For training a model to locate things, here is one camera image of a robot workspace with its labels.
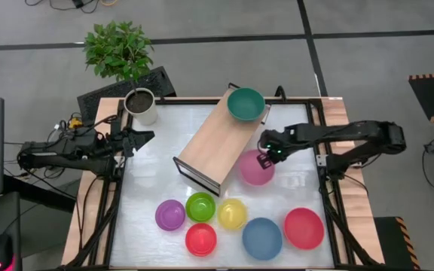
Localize black mat hazard striped edge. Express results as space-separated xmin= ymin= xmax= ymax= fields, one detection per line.
xmin=408 ymin=72 xmax=434 ymax=123
xmin=373 ymin=216 xmax=422 ymax=271

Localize large blue plastic bowl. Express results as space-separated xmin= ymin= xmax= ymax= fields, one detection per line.
xmin=241 ymin=217 xmax=283 ymax=261

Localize large pink plastic bowl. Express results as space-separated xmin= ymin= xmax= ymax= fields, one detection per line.
xmin=237 ymin=148 xmax=277 ymax=187

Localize small green plastic bowl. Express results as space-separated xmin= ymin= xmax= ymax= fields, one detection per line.
xmin=185 ymin=191 xmax=217 ymax=224

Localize small red plastic bowl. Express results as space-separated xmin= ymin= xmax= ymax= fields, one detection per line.
xmin=185 ymin=222 xmax=218 ymax=258

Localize teal plastic bowl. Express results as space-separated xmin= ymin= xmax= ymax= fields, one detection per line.
xmin=226 ymin=87 xmax=267 ymax=122

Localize black floor cable bundle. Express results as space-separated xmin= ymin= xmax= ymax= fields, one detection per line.
xmin=24 ymin=0 xmax=120 ymax=14

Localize small purple plastic bowl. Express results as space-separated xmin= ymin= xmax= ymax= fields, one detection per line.
xmin=154 ymin=199 xmax=187 ymax=232

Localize small yellow plastic bowl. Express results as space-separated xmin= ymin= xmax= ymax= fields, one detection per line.
xmin=216 ymin=197 xmax=249 ymax=231

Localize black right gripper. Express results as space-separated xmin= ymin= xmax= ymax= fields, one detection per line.
xmin=256 ymin=126 xmax=297 ymax=171

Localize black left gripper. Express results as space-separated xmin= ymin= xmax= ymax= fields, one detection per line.
xmin=109 ymin=126 xmax=156 ymax=158

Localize black aluminium table frame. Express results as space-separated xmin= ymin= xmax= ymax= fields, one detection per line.
xmin=62 ymin=96 xmax=387 ymax=271

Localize wooden shelf black metal frame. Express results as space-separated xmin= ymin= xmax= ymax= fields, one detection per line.
xmin=172 ymin=82 xmax=272 ymax=198

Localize black computer mouse red light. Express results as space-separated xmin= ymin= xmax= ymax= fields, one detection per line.
xmin=0 ymin=233 xmax=15 ymax=271

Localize white plant pot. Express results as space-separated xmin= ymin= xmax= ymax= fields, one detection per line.
xmin=123 ymin=87 xmax=159 ymax=126

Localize large red plastic bowl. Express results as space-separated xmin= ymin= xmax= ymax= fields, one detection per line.
xmin=283 ymin=206 xmax=326 ymax=251

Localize green leafy plant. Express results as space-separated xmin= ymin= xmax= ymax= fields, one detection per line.
xmin=83 ymin=20 xmax=155 ymax=91

